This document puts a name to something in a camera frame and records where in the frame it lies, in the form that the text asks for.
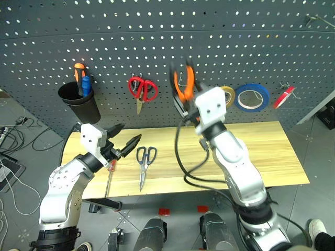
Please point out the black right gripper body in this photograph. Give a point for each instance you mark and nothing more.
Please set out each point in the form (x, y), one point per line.
(192, 117)

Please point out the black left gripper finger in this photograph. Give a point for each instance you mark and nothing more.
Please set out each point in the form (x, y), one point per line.
(131, 145)
(115, 132)

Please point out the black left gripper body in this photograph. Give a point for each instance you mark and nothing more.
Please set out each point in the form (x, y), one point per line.
(112, 153)

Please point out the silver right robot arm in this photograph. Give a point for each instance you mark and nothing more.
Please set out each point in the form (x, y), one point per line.
(240, 167)

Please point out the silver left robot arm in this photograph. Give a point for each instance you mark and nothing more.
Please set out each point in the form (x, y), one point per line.
(62, 183)

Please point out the metal pegboard hook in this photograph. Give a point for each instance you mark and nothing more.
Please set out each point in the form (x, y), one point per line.
(136, 82)
(257, 96)
(180, 78)
(318, 19)
(284, 85)

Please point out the yellow tape roll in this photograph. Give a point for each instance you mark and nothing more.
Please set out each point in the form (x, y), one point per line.
(231, 91)

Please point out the blue tape roll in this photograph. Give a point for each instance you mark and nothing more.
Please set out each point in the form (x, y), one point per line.
(264, 90)

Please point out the dark grey perforated pegboard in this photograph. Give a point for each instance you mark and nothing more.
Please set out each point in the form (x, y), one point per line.
(157, 39)

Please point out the red tape roll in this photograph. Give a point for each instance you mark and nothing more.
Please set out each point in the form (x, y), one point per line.
(284, 96)

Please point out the black cup holder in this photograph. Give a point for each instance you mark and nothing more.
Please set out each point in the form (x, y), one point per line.
(86, 109)

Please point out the black table clamp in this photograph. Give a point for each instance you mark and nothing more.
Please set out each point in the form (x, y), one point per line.
(104, 203)

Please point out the orange and black screwdriver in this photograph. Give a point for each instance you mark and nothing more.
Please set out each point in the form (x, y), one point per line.
(78, 75)

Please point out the dark rounded shape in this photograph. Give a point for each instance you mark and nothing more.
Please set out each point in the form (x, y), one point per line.
(151, 235)

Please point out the dark shoe with white sole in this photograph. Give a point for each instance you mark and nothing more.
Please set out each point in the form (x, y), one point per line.
(84, 246)

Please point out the dark flat tablet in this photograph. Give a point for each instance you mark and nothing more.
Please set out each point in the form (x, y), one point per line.
(11, 171)

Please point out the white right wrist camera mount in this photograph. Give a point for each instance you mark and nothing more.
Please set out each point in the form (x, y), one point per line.
(212, 104)

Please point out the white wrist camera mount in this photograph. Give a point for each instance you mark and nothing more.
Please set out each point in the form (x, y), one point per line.
(90, 136)
(212, 104)

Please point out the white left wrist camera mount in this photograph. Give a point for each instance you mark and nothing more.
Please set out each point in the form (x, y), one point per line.
(90, 136)

